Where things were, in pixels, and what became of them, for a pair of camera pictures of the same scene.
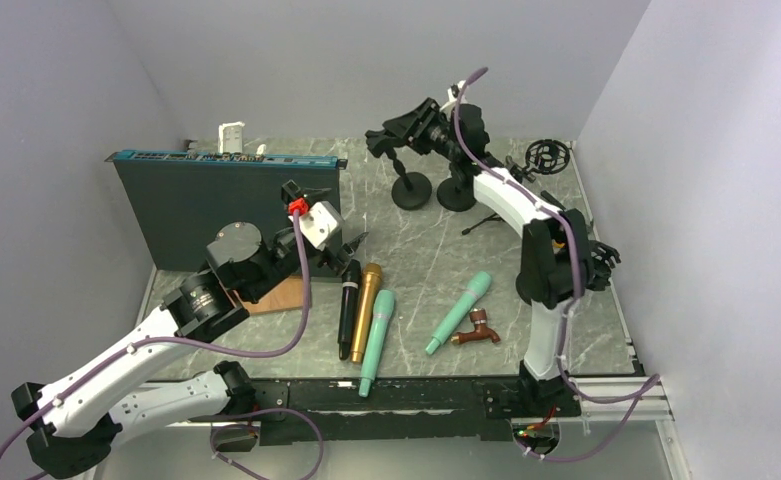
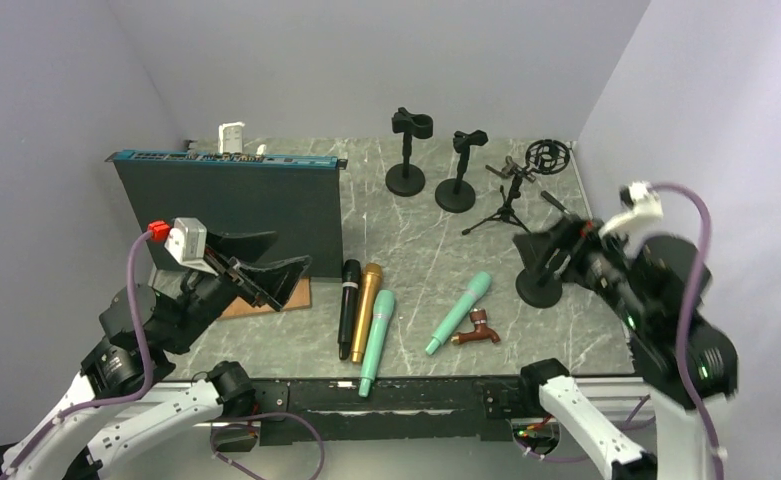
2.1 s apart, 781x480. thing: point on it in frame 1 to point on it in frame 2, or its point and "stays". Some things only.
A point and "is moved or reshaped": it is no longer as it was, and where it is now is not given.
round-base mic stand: [409, 192] is moved or reshaped
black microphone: [351, 276] stays
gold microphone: [368, 297] stays
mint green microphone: [477, 287] stays
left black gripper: [339, 261] to [273, 282]
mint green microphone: [384, 310] stays
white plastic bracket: [230, 137] stays
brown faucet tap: [479, 317] stays
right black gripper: [410, 124] to [577, 235]
